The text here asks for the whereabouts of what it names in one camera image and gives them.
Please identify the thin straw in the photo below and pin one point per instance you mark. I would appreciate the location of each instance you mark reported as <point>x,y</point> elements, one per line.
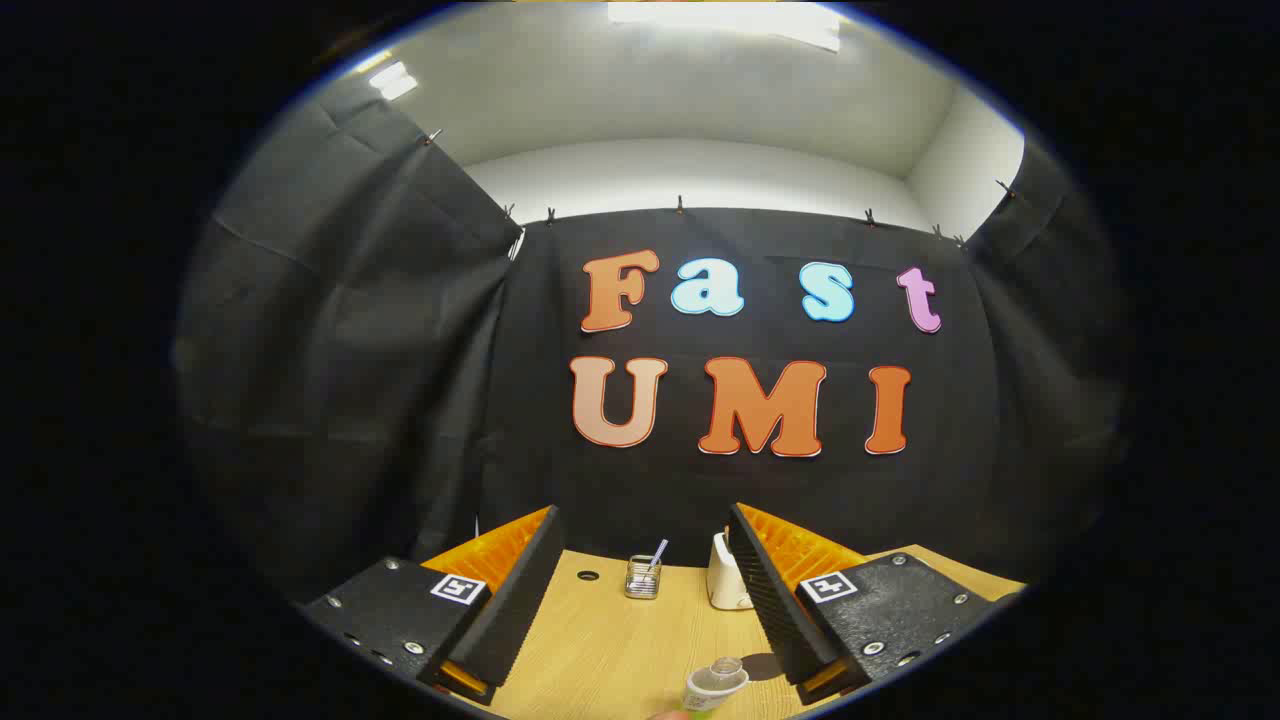
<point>657,553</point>

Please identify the white green juice bottle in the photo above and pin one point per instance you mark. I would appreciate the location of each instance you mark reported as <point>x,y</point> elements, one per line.
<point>715,682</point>

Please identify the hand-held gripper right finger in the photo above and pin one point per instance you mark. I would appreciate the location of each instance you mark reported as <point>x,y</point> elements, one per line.
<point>775,600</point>

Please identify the wooden table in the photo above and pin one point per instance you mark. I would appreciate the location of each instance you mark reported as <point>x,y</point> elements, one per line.
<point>610,640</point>

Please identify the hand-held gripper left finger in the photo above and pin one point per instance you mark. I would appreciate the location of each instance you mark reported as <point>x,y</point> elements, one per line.
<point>520,600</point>

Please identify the small ceiling light panel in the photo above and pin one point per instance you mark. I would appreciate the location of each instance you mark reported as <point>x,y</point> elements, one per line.
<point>393,80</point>

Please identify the white toaster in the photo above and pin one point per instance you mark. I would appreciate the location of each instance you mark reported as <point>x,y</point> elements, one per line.
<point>722,585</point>

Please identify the large ceiling light panel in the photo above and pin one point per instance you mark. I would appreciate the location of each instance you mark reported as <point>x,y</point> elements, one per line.
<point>720,15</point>

